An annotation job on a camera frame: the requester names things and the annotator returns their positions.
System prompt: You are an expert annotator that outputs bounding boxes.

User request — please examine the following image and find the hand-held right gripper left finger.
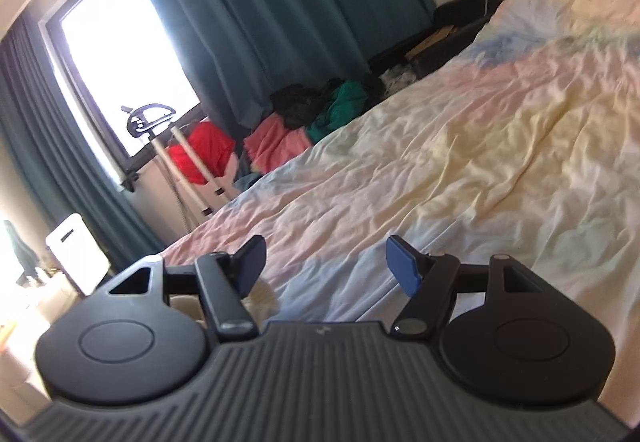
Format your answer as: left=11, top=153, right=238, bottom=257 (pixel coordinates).
left=107, top=235, right=267, bottom=342

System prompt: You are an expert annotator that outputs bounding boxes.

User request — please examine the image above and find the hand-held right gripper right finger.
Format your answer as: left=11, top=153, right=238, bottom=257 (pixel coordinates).
left=385, top=235, right=550, bottom=336

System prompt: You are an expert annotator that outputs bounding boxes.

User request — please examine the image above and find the red garment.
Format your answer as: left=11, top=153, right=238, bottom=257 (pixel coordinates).
left=167, top=121, right=237, bottom=185

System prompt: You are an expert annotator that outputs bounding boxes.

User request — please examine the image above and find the pink garment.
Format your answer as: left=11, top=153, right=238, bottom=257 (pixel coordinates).
left=243, top=115, right=315, bottom=172

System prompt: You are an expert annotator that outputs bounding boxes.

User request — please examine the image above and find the pastel tie-dye bed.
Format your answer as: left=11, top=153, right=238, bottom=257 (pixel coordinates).
left=159, top=0, right=640, bottom=395

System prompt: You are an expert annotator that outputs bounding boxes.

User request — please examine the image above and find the garment steamer stand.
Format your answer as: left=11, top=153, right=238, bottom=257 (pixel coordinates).
left=120, top=103, right=226, bottom=232

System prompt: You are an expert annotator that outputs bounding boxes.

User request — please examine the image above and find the black garment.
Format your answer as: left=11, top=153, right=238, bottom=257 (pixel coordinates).
left=270, top=78, right=351, bottom=129

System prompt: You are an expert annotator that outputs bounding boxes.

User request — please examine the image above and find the green garment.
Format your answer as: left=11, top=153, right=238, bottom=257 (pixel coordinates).
left=306, top=80, right=370, bottom=143

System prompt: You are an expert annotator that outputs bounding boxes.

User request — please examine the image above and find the grey patterned garment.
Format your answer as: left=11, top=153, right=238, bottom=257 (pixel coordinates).
left=379, top=62, right=421, bottom=94

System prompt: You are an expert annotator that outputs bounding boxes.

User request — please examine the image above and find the teal curtain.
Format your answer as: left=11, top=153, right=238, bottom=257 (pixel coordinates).
left=111, top=0, right=437, bottom=139
left=0, top=15, right=166, bottom=273

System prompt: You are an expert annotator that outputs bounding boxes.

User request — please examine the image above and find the black bedside table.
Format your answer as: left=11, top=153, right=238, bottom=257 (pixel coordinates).
left=369, top=0, right=505, bottom=77

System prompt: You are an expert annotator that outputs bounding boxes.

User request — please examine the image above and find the window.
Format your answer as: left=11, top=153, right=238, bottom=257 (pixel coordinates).
left=44, top=0, right=205, bottom=173

